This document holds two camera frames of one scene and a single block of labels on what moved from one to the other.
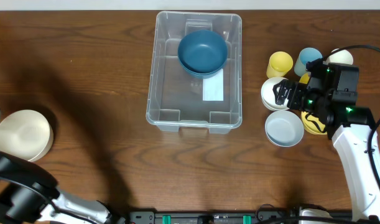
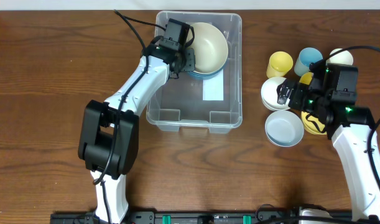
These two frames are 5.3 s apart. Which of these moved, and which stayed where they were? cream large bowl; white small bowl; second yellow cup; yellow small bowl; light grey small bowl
Moved: cream large bowl
Stayed: white small bowl; yellow small bowl; second yellow cup; light grey small bowl
